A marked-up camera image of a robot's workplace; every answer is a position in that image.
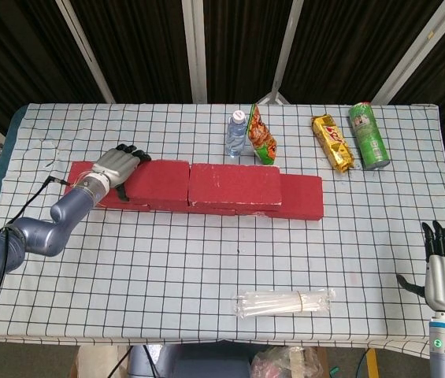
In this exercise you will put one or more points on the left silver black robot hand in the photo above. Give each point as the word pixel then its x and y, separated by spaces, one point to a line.
pixel 116 167

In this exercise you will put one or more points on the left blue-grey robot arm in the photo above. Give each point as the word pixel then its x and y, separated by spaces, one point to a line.
pixel 37 236

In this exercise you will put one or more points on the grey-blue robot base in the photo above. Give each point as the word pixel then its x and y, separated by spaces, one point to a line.
pixel 198 364

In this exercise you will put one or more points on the small clear water bottle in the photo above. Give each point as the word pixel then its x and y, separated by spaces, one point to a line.
pixel 236 136

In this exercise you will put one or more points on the white black checkered tablecloth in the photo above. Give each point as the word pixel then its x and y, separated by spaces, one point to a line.
pixel 214 267

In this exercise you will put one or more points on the orange green snack bag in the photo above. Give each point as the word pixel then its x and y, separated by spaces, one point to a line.
pixel 261 138

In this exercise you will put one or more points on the green chip can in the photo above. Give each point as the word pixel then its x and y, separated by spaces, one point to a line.
pixel 368 136

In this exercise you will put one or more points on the clear wrapped straw bundle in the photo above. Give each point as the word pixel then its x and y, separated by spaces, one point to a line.
pixel 281 304

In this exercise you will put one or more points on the crumpled clear plastic bag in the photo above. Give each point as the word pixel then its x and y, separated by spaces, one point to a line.
pixel 285 362

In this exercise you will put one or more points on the gold biscuit pack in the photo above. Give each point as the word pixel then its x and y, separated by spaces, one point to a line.
pixel 332 143

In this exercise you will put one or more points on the white metal frame post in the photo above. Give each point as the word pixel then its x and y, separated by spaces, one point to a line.
pixel 194 47
pixel 415 51
pixel 285 51
pixel 84 49

